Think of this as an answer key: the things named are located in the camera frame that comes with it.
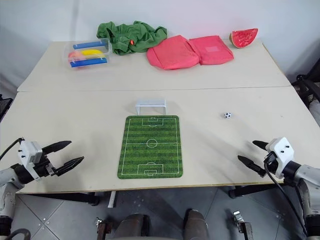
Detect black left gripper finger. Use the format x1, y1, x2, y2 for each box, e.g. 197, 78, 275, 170
41, 140, 74, 156
53, 156, 85, 177

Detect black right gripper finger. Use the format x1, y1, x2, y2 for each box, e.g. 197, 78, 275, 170
237, 155, 267, 178
252, 140, 270, 152

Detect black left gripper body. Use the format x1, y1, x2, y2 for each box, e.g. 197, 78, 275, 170
31, 149, 58, 179

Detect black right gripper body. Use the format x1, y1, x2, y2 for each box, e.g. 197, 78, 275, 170
263, 151, 279, 176

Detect green soccer field mat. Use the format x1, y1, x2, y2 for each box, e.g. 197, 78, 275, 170
117, 114, 186, 181

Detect small white toy goal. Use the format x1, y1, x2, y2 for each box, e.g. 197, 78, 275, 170
135, 98, 168, 116

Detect black table foot bar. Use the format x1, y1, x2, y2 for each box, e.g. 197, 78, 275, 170
16, 191, 101, 207
228, 183, 302, 200

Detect white table leg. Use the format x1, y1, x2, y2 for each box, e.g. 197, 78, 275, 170
107, 190, 118, 209

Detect black equipment piece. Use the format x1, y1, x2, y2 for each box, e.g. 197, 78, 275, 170
0, 94, 14, 121

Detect dark rounded shape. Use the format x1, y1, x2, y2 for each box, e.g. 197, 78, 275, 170
184, 209, 209, 240
115, 212, 151, 240

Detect blue box lid clip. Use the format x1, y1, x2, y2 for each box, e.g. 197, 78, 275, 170
72, 40, 106, 50
69, 57, 109, 69

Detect pink toy fruit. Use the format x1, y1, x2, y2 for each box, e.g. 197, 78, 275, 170
68, 50, 88, 69

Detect clear plastic storage box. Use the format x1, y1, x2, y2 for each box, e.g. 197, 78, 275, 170
61, 38, 113, 70

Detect yellow toy banana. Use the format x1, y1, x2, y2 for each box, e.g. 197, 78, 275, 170
82, 49, 106, 57

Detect square red fabric bag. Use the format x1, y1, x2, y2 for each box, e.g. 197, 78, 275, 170
187, 34, 235, 66

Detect red watermelon slice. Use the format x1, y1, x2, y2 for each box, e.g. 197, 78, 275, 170
228, 27, 260, 49

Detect pink folded cloth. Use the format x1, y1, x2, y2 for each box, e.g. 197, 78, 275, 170
146, 34, 202, 71

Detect crumpled green cloth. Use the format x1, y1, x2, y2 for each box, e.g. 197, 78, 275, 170
96, 20, 168, 57

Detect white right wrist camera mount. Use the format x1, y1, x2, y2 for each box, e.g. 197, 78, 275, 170
265, 136, 294, 180

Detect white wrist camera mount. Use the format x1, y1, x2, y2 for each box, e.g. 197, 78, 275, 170
265, 136, 294, 180
17, 140, 44, 182

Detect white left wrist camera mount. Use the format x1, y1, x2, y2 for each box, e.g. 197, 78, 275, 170
17, 140, 44, 182

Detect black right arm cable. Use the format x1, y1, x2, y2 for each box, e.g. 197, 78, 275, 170
263, 161, 309, 236

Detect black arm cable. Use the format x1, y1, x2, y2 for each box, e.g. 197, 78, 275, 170
0, 137, 25, 161
263, 161, 309, 236

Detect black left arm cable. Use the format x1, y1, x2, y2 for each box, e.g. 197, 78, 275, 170
0, 137, 25, 161

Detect metal clamp bracket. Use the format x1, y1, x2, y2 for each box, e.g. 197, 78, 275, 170
95, 216, 114, 240
232, 210, 253, 240

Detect black curved hose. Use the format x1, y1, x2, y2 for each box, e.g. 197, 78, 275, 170
8, 228, 32, 240

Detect black wheeled frame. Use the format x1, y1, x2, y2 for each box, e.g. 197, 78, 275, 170
290, 73, 320, 121

